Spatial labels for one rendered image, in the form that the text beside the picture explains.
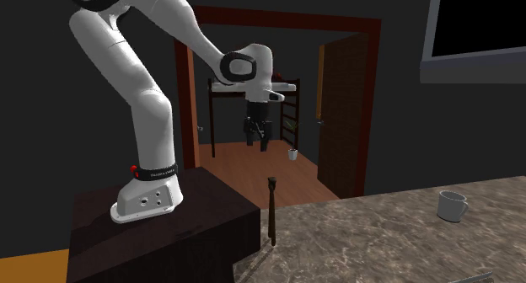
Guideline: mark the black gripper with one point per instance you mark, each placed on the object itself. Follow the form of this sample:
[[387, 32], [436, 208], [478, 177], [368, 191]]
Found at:
[[257, 111]]

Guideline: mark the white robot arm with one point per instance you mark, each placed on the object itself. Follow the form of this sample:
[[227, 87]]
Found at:
[[150, 122]]

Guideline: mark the plant in white pot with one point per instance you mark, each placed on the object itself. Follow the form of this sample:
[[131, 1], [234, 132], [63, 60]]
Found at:
[[292, 154]]

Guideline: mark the dark wooden loft bed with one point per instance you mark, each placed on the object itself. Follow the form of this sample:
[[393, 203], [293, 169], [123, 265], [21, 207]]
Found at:
[[217, 89]]

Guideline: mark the dark brown upright brush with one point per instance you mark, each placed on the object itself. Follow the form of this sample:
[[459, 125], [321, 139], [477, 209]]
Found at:
[[271, 216]]

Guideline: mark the brown open door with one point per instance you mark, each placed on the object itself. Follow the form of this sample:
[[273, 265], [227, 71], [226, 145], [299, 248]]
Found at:
[[343, 122]]

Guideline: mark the dark robot stand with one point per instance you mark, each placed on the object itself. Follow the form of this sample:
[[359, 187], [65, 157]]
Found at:
[[197, 241]]

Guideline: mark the white mug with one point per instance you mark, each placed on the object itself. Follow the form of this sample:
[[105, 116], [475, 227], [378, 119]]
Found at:
[[450, 207]]

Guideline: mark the grey framed dark window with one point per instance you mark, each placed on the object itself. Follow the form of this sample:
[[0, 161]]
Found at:
[[476, 23]]

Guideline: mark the grey flat object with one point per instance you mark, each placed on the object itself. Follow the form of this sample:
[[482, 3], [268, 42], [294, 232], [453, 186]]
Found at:
[[476, 278]]

